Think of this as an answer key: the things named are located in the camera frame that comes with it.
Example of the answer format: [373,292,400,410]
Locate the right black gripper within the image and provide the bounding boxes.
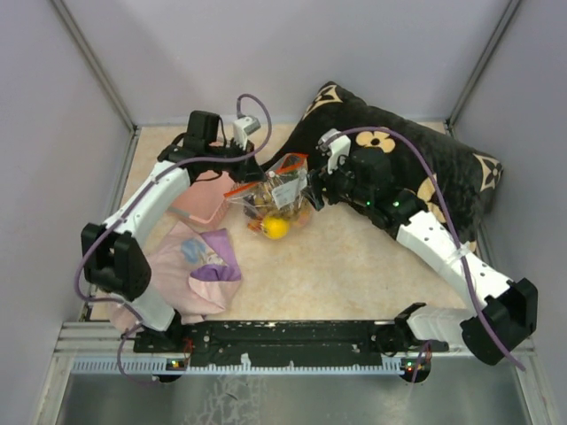
[301,150,373,211]

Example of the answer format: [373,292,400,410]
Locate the clear zip bag orange zipper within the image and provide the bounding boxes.
[224,153,314,236]

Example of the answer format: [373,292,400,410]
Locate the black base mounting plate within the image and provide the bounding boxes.
[134,320,423,367]

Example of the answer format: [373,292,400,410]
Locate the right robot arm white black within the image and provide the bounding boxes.
[308,148,539,366]

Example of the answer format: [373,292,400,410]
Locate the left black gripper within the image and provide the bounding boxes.
[205,136,267,183]

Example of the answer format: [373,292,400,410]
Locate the yellow lemon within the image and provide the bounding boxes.
[261,216,291,240]

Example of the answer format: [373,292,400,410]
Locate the black pillow cream flowers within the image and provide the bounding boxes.
[262,81,503,249]

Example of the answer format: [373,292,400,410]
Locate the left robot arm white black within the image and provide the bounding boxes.
[74,111,261,352]

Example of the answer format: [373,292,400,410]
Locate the pink purple cloth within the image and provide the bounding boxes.
[108,220,245,333]

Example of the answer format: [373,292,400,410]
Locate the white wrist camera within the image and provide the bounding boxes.
[232,115,260,150]
[317,128,351,174]

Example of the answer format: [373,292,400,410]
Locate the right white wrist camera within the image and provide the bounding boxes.
[317,128,351,174]

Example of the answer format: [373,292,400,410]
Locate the aluminium frame rail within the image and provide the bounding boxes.
[54,321,535,358]

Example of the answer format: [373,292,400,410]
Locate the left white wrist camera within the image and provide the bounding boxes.
[232,115,260,150]

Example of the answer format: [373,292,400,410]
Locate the brown longan bunch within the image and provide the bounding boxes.
[244,183,301,221]

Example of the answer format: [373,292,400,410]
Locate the pink plastic basket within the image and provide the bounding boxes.
[170,139,236,230]

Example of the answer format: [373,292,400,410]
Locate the white slotted cable duct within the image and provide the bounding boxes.
[70,357,426,376]

